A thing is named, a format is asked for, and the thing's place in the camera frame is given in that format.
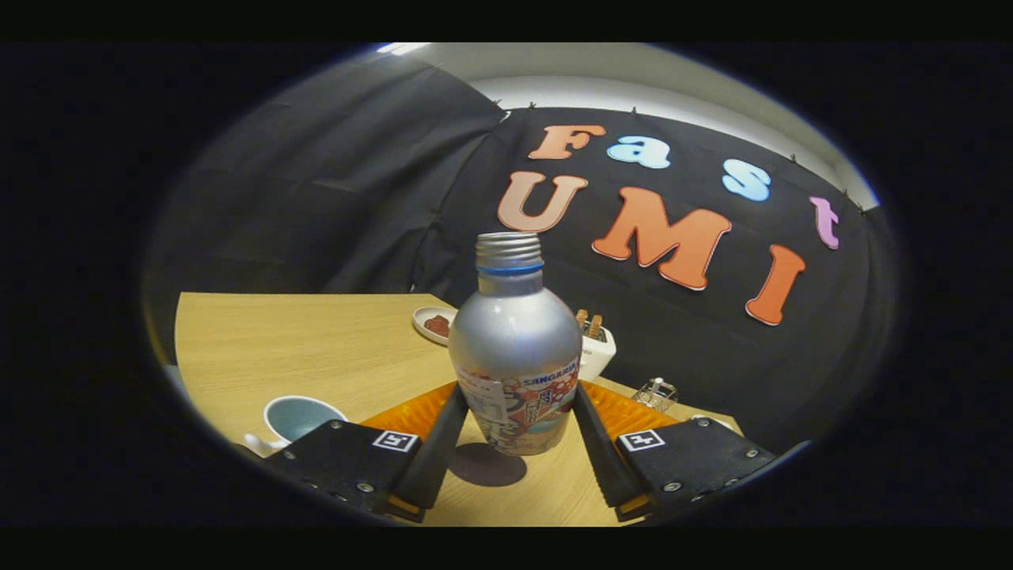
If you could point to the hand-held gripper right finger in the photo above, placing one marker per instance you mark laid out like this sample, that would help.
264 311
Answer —
605 459

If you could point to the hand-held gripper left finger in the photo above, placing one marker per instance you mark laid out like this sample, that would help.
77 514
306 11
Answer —
439 459

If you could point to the brown round coaster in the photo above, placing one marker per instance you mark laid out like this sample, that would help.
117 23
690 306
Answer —
487 471

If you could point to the silver juice bottle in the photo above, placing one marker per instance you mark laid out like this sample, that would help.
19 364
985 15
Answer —
514 340

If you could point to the white cup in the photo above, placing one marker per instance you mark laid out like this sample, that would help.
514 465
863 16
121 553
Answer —
301 416

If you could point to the white cylindrical holder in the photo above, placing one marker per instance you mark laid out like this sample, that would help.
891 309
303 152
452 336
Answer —
595 356

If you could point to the white plate with red food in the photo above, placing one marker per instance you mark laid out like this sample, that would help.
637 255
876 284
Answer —
434 324

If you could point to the wooden table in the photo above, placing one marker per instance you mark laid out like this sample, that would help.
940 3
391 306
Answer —
316 340

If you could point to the small ceiling light panel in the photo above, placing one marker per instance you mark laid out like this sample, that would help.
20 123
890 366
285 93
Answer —
402 47

